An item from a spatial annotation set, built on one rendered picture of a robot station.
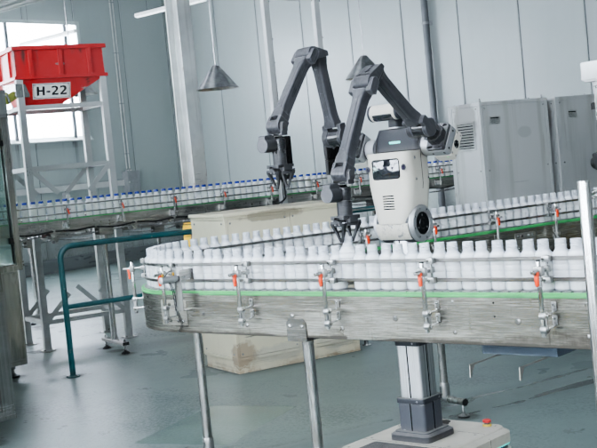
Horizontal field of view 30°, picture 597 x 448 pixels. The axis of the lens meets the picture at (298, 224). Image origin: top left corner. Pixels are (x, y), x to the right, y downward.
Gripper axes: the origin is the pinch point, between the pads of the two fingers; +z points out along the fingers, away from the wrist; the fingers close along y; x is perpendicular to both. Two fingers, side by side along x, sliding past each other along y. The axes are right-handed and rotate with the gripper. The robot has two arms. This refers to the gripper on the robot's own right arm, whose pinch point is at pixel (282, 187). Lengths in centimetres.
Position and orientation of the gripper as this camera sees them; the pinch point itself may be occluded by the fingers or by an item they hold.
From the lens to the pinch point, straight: 455.4
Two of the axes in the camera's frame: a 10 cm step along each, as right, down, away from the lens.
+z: 0.9, 9.9, 0.6
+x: 7.4, -0.3, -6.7
